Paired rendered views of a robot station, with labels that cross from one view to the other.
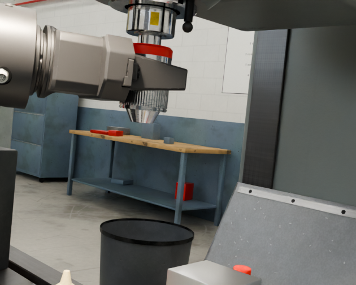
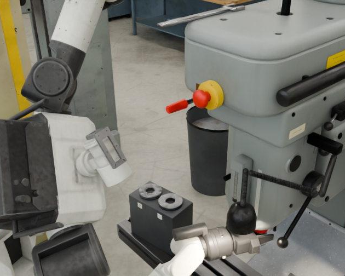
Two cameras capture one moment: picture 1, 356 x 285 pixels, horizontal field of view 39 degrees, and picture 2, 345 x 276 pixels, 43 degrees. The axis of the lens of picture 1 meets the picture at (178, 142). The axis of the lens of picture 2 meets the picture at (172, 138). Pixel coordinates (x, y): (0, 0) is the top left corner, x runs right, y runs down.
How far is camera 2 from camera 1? 108 cm
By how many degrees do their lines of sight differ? 27
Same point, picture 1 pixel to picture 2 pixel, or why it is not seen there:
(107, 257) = (194, 137)
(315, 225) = (318, 226)
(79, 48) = (243, 245)
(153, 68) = (263, 239)
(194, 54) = not seen: outside the picture
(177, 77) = (270, 238)
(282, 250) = (304, 233)
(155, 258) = (224, 138)
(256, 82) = not seen: hidden behind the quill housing
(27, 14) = (228, 239)
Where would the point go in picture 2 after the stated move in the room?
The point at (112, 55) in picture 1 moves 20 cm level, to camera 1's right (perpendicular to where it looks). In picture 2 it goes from (253, 248) to (326, 251)
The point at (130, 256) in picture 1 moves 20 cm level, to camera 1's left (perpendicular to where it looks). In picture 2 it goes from (208, 138) to (181, 138)
